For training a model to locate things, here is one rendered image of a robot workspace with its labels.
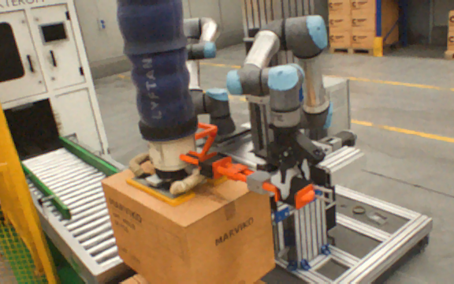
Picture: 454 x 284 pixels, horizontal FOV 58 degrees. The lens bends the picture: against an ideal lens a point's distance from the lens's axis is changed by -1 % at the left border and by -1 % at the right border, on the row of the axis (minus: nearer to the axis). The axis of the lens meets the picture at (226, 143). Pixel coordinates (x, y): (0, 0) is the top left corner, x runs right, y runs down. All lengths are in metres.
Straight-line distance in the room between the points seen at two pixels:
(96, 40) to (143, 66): 9.88
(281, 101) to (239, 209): 0.55
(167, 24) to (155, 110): 0.30
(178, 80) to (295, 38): 0.44
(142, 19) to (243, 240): 0.85
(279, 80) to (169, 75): 0.51
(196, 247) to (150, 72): 0.61
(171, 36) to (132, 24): 0.13
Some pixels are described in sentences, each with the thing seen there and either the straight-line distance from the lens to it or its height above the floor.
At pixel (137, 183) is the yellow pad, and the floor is 1.10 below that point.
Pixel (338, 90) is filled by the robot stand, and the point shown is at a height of 1.19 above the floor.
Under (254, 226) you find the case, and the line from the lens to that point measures 1.59.
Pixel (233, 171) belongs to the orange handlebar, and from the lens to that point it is 1.34.
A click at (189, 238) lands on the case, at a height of 1.03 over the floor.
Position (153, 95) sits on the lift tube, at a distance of 1.47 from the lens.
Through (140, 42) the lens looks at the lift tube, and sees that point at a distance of 1.44.
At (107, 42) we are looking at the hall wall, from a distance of 11.43.
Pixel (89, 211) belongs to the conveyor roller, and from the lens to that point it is 2.82.
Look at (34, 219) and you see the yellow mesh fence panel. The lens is 2.72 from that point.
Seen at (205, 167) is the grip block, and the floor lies 1.21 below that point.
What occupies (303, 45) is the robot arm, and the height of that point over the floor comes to 1.54.
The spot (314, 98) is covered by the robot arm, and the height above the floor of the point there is 1.31.
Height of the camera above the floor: 1.77
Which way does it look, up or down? 21 degrees down
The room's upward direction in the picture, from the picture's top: 8 degrees counter-clockwise
